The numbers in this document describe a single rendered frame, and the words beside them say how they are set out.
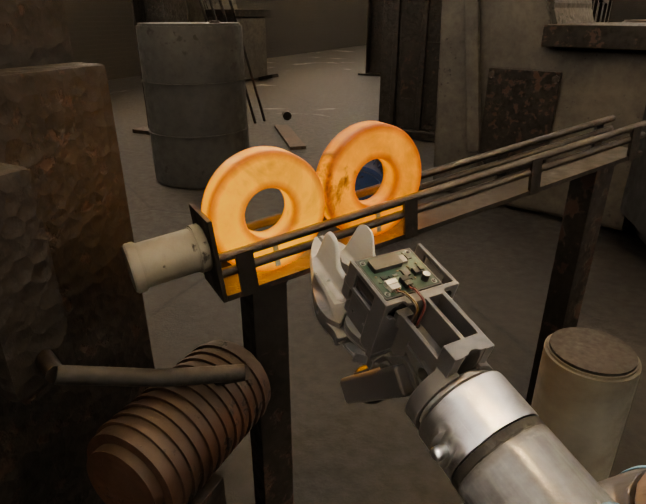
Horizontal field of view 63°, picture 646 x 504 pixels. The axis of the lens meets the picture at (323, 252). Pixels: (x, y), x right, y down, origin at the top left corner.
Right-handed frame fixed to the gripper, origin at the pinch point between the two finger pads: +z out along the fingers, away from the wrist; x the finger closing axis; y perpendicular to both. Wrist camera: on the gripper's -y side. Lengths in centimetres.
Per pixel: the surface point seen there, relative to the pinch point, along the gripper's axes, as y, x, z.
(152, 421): -19.0, 17.9, -0.3
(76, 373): -13.6, 23.9, 4.6
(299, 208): -5.1, -4.8, 13.5
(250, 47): -246, -291, 683
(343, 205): -5.8, -11.3, 13.2
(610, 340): -16.0, -41.1, -13.8
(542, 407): -24.8, -31.4, -15.0
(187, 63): -78, -59, 234
